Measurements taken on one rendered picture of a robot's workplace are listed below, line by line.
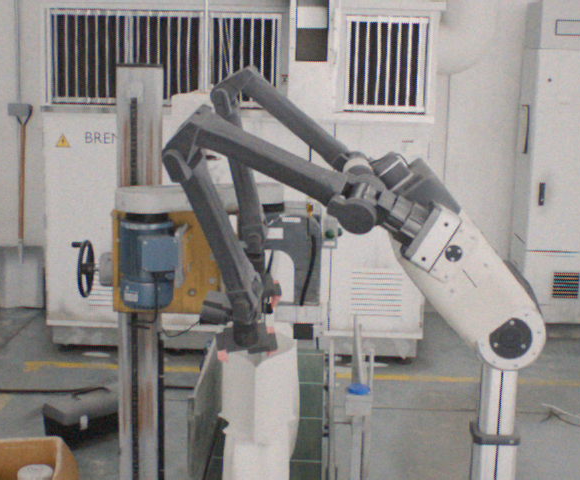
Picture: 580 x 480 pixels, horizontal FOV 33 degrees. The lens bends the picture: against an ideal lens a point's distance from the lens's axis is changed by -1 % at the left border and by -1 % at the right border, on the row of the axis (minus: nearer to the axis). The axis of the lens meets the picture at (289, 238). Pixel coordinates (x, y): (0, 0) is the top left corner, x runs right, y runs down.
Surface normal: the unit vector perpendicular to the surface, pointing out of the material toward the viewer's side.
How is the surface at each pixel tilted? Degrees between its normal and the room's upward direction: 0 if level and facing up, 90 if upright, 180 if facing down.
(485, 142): 90
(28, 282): 76
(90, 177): 90
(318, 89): 90
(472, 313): 115
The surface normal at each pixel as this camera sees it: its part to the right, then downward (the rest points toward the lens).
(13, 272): -0.04, -0.05
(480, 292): 0.31, 0.58
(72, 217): -0.02, 0.17
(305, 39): -0.01, -0.58
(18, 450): 0.20, 0.21
